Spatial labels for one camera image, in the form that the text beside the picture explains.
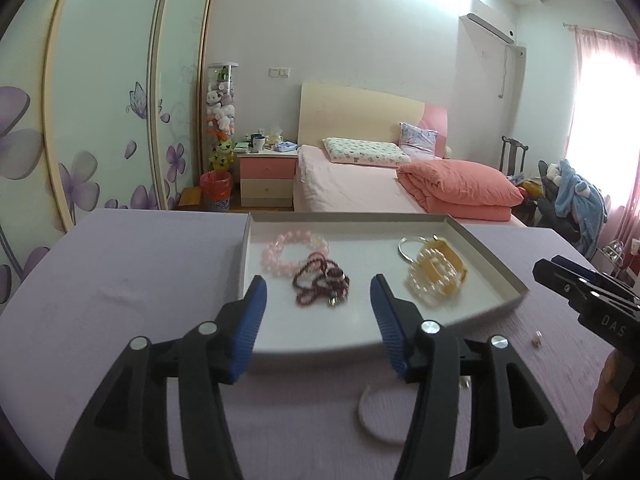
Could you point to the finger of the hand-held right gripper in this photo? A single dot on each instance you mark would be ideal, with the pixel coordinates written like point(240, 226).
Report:
point(555, 280)
point(580, 270)

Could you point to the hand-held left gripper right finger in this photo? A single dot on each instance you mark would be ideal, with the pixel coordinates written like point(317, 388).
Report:
point(390, 330)

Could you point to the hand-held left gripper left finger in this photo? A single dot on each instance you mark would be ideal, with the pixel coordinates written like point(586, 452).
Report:
point(245, 335)

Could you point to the grey cardboard tray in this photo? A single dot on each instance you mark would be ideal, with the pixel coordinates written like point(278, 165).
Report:
point(320, 330)

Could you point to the silver cuff bangle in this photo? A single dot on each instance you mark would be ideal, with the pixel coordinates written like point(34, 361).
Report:
point(401, 250)

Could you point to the person's right hand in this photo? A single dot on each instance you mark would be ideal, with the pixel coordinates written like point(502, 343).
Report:
point(607, 400)

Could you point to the white rack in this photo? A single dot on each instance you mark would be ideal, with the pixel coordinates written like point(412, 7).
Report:
point(617, 255)

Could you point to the dark armchair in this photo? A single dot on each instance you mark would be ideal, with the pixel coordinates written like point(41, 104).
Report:
point(547, 210)

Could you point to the pink curtain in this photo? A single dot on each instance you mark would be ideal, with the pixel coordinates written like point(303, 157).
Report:
point(627, 220)

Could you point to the blue plush garment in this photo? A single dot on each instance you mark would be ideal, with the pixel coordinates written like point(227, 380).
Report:
point(575, 200)

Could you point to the white bangle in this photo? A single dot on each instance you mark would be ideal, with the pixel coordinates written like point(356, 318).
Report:
point(361, 412)

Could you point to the pink folded duvet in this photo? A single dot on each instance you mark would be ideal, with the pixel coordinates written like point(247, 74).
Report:
point(460, 190)

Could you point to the dark wooden chair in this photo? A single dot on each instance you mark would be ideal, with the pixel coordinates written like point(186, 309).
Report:
point(507, 157)

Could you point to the bin with red bag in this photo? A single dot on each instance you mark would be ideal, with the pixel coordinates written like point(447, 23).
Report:
point(215, 190)

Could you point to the small wooden box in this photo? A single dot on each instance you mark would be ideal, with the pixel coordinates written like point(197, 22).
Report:
point(190, 197)

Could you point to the bed with cream headboard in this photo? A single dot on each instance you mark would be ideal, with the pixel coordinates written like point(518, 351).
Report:
point(350, 180)

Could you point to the pink and cream nightstand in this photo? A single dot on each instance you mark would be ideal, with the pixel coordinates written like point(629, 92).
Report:
point(265, 180)

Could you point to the white patterned pillow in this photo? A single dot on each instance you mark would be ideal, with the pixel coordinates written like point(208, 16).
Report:
point(365, 152)

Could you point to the white mug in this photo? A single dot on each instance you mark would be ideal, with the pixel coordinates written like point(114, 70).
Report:
point(257, 145)

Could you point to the purple floral pillow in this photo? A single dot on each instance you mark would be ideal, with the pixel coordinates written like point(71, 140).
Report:
point(417, 140)

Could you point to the blue cloth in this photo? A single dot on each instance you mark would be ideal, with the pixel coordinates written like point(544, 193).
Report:
point(287, 147)

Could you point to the tissue box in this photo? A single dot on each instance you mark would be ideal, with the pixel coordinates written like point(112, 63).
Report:
point(275, 139)

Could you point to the clear tube of plush toys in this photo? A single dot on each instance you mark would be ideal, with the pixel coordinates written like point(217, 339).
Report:
point(222, 110)

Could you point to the white air conditioner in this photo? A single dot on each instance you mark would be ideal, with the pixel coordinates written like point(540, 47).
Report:
point(487, 22)

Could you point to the flower print wardrobe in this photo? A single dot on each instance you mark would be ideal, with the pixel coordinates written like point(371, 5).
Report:
point(100, 85)

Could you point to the wall switch panel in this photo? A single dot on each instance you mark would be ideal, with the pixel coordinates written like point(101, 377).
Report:
point(279, 72)

